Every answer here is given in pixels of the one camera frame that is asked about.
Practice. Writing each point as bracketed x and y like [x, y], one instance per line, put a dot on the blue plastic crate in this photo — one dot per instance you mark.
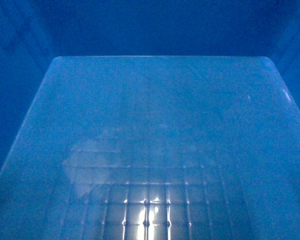
[150, 120]

